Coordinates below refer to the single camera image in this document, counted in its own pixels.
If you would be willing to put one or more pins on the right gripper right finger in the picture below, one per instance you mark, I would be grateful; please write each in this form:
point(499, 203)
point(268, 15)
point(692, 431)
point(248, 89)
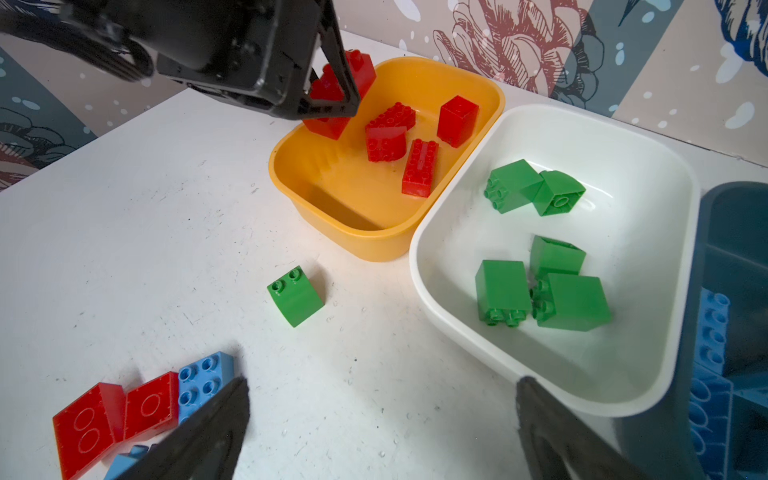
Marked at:
point(558, 445)

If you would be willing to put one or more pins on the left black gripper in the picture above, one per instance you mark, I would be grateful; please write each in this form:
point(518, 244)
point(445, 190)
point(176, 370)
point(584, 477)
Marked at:
point(256, 54)

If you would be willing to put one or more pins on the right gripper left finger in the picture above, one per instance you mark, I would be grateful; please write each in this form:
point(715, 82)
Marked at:
point(205, 446)

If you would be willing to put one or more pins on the red lego brick single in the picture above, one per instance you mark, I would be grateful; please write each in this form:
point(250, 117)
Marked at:
point(328, 88)

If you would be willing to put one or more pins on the red small lego brick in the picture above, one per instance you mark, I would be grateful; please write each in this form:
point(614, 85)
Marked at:
point(152, 408)

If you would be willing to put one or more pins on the green small lego brick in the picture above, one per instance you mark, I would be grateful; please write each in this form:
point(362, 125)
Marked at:
point(502, 291)

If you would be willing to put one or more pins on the blue large lego cluster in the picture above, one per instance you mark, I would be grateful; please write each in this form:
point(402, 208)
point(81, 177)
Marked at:
point(202, 380)

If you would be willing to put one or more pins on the red L-shaped lego stack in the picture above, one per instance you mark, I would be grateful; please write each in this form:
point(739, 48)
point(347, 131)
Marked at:
point(385, 136)

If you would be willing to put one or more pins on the small blue lego brick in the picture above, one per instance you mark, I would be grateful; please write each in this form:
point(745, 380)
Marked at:
point(123, 462)

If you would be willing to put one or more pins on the red lego brick 2x4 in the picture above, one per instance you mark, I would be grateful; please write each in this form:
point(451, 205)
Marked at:
point(419, 171)

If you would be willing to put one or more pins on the red lego bricks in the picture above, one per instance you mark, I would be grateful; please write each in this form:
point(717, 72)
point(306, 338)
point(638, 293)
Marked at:
point(457, 120)

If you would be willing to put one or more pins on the green square lego brick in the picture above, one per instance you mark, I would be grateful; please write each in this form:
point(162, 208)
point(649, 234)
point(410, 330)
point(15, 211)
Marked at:
point(549, 255)

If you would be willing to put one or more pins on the blue lego brick 2x4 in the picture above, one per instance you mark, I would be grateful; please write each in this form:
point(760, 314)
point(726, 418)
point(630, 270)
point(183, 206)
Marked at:
point(711, 331)

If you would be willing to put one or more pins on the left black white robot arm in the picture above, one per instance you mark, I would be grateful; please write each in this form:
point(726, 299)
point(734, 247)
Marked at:
point(39, 22)

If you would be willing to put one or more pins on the yellow plastic bin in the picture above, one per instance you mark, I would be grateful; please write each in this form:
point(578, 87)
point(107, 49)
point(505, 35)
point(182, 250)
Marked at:
point(359, 204)

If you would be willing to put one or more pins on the white plastic bin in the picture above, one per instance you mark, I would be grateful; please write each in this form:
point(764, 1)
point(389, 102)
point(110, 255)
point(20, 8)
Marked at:
point(636, 224)

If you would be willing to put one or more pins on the dark teal plastic bin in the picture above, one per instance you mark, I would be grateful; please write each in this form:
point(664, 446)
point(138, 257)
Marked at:
point(729, 257)

